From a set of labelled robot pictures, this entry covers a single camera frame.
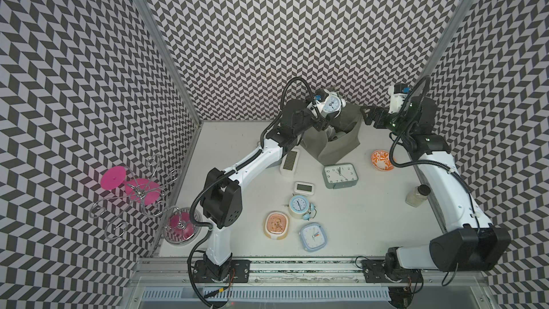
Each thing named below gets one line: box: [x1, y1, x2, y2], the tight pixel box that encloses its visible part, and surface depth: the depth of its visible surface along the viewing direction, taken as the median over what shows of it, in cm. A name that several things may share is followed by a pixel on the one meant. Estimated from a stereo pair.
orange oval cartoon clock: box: [263, 210, 291, 241], surface depth 82 cm
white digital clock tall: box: [280, 148, 300, 177], surface depth 98 cm
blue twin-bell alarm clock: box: [284, 193, 318, 222], surface depth 86 cm
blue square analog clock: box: [298, 221, 328, 253], surface depth 80 cm
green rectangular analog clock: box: [322, 163, 359, 190], surface depth 97 cm
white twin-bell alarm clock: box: [315, 88, 347, 119], surface depth 76 cm
